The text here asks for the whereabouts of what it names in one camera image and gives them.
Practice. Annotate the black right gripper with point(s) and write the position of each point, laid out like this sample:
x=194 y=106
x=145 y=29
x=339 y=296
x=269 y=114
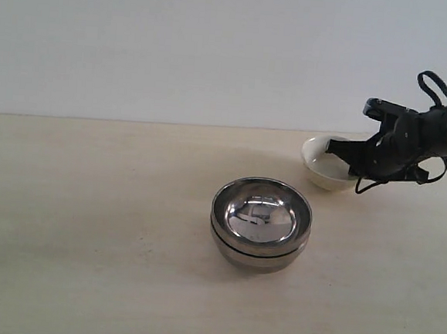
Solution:
x=393 y=153

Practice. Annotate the ribbed steel bowl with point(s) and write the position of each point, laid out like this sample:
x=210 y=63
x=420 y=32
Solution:
x=261 y=216

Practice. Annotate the white ceramic bowl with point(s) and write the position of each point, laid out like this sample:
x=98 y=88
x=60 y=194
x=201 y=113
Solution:
x=323 y=169

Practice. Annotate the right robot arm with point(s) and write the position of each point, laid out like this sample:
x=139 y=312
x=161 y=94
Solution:
x=405 y=138

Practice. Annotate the smooth steel bowl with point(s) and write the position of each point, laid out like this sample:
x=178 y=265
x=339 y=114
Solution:
x=253 y=263

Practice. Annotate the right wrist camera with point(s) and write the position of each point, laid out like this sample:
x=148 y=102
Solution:
x=378 y=109

